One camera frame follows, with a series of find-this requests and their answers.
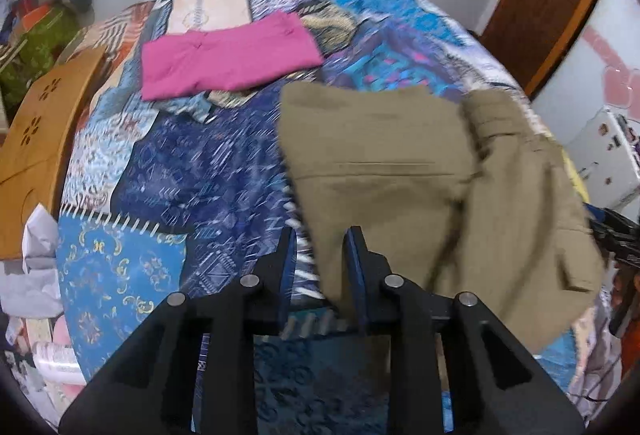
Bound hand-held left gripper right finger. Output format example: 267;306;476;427
342;225;586;435

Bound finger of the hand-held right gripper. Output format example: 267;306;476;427
589;208;640;267

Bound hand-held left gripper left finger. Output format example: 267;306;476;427
59;226;301;435

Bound khaki pants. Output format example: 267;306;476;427
276;82;608;353

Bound pink pants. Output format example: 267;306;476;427
141;11;325;101

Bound yellow orange sheet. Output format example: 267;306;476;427
562;149;592;207

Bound white plastic device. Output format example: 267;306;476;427
565;106;640;211

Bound pale floral sheet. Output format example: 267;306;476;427
569;305;627;412

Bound blue patchwork blanket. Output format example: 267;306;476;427
55;0;591;435

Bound pink white cloth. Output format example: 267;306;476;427
30;315;89;387

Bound wooden lap desk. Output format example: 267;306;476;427
0;46;108;261

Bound orange striped sheet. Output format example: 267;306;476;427
65;0;159;82

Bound green fabric basket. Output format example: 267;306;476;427
0;5;82;112

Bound pile of clothes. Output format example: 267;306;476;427
0;0;56;47

